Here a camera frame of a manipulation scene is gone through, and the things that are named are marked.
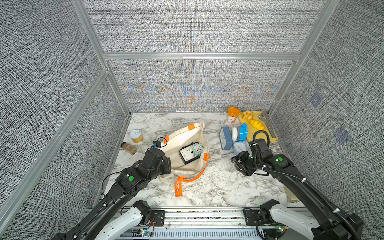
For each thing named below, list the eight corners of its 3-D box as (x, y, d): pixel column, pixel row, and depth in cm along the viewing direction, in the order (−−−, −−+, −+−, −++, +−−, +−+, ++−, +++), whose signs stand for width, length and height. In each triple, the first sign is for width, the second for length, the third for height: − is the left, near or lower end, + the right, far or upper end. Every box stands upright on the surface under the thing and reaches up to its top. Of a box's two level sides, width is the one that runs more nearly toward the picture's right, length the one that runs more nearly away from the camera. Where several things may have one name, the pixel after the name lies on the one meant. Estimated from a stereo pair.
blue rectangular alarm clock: (221, 151, 100) (224, 143, 92) (219, 135, 108) (221, 126, 101) (230, 151, 100) (233, 143, 92) (227, 135, 108) (229, 126, 101)
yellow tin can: (131, 143, 104) (128, 138, 99) (134, 135, 109) (131, 129, 104) (141, 143, 104) (139, 138, 99) (144, 135, 109) (141, 129, 104)
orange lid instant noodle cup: (227, 124, 114) (229, 115, 107) (225, 114, 121) (227, 106, 113) (238, 124, 114) (241, 115, 107) (235, 114, 120) (238, 106, 113)
